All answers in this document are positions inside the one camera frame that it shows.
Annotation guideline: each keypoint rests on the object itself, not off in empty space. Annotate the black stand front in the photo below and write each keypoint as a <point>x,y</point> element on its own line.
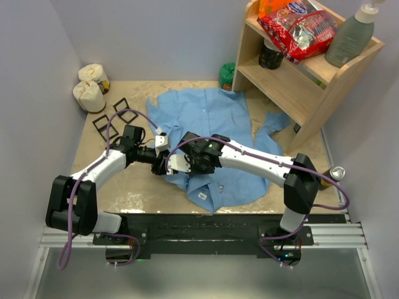
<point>101,124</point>

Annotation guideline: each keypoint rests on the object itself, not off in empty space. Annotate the dark jar on shelf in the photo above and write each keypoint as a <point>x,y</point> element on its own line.
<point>270,56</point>

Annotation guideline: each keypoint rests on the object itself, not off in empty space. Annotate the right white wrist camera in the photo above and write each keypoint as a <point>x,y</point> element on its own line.
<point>178,163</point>

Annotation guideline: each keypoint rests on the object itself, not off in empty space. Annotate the black stand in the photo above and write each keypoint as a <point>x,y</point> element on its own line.
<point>101,124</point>
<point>124,112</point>

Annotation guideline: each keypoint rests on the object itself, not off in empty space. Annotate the green pump bottle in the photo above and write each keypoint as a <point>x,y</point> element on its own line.
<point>353,35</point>

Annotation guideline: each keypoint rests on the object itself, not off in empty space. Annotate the white cloth bag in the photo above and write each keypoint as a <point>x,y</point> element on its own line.
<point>89,96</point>
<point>96,73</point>

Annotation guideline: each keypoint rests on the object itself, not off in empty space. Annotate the dark glass bottle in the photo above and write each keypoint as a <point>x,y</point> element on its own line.
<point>334,173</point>

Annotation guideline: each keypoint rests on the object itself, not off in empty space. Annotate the red candy bag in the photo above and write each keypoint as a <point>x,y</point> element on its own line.
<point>300,30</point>

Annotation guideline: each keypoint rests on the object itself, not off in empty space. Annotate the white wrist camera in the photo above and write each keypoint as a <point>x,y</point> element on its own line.
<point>162,143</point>
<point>178,163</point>

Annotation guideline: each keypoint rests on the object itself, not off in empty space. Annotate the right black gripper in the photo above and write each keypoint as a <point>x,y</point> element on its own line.
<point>194,172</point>

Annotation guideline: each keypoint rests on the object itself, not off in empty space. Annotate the orange snack box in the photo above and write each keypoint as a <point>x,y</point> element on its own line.
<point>266,7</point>

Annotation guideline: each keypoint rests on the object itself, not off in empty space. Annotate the wooden shelf unit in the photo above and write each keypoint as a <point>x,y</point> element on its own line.
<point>310,92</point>

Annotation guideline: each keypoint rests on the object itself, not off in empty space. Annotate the white cloth bag front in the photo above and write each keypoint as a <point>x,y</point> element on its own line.
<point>89,96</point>

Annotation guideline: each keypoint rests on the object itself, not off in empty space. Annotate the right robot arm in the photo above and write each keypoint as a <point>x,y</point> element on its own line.
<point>296,176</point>

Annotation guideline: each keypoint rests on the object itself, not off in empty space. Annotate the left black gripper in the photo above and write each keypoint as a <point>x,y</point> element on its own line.
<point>159,163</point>

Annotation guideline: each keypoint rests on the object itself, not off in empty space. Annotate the black stand rear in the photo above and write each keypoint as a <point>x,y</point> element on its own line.
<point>124,112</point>

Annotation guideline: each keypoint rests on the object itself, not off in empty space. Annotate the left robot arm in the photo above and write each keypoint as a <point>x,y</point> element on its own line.
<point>73,199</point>

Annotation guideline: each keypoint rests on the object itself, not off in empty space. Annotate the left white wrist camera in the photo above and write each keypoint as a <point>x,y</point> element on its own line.
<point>162,143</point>

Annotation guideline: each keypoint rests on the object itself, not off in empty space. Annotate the white cloth bag rear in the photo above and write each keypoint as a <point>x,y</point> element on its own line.
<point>96,73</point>

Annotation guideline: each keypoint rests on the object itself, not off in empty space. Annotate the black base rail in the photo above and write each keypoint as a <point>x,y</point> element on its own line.
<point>196,234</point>

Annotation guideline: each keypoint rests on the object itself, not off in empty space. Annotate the green lidded container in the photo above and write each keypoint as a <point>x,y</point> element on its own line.
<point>226,76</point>

